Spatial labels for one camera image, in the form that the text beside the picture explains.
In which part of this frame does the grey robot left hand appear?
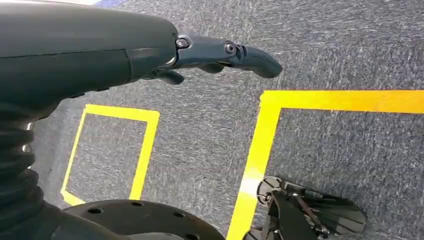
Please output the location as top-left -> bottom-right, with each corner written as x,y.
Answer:
0,1 -> 283,123

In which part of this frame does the small yellow floor tape rectangle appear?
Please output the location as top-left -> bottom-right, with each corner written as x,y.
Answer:
60,103 -> 161,207

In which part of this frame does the robot left arm ribbed sleeve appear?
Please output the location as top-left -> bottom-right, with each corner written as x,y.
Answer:
0,105 -> 133,240

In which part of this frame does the black round flange with holes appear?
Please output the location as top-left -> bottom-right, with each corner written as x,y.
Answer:
62,199 -> 226,240

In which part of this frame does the large yellow floor tape rectangle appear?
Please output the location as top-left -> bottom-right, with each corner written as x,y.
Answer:
225,90 -> 424,240

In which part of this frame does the robot black foot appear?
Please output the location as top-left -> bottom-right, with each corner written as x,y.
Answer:
243,176 -> 368,240

